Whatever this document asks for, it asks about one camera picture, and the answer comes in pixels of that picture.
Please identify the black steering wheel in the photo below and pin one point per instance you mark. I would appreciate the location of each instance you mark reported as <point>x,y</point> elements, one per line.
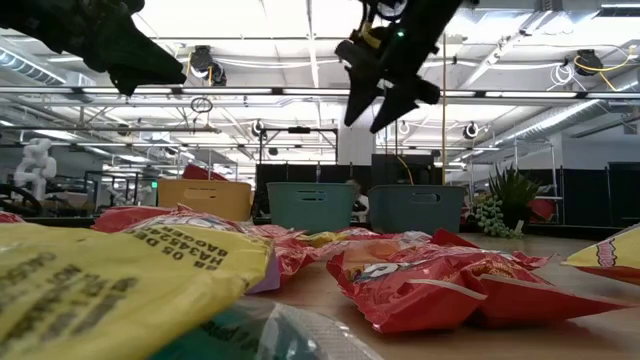
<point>32,199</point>

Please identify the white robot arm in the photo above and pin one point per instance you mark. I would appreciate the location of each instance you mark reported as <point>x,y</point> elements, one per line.
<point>35,165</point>

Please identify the red container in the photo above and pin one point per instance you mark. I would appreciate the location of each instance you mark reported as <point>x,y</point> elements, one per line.
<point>542,207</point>

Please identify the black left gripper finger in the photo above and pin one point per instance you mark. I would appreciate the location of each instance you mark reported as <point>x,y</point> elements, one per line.
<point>145,60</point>
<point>125,82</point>

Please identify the teal gummy in clear wrapper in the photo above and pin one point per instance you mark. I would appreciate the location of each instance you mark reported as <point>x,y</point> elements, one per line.
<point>240,335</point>

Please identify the light teal plastic bin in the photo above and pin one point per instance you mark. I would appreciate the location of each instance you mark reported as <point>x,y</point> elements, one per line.
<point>310,212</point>

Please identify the red gummy in clear wrapper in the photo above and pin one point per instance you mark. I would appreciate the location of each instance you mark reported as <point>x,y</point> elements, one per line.
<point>390,234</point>

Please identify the potted artificial succulent plant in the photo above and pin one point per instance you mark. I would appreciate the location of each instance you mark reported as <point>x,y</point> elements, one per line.
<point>510,195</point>

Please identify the red Skittles pack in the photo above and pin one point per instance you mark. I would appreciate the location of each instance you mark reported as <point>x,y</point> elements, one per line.
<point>285,250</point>
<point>10,217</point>
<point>425,300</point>
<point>530,260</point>
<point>130,217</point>

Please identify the yellow plastic bin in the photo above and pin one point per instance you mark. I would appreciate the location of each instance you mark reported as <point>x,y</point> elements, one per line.
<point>205,200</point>

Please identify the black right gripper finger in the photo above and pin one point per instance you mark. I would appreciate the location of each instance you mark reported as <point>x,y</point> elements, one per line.
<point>362,97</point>
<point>400,102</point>

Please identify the large yellow candy pack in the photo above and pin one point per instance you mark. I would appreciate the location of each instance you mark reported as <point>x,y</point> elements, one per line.
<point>100,300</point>

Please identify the dark teal plastic bin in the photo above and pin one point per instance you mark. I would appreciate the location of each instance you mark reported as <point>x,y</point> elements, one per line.
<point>415,217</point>

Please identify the red tool cart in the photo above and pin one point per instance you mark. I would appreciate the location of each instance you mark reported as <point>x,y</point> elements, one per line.
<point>200,172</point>

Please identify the person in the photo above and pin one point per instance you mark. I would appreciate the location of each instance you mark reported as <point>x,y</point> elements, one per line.
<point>361,205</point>

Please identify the black metal gantry frame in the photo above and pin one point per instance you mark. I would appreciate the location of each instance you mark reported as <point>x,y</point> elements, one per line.
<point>298,130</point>

